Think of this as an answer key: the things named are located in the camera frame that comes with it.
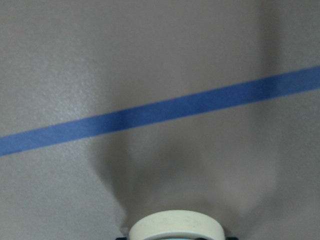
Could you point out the blue tape grid lines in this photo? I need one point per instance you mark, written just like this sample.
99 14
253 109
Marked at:
263 89

